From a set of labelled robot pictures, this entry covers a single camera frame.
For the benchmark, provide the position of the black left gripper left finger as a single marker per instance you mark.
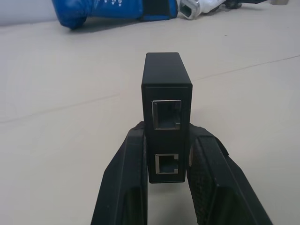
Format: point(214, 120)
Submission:
point(122, 178)

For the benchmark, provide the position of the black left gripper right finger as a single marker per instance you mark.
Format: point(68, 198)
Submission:
point(218, 182)

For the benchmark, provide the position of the small black Ethernet adapter box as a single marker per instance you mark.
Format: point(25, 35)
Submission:
point(167, 93)

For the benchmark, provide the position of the blue boxing glove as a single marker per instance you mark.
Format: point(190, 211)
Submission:
point(110, 10)

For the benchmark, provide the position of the dark object at table edge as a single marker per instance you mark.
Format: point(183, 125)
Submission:
point(255, 2)

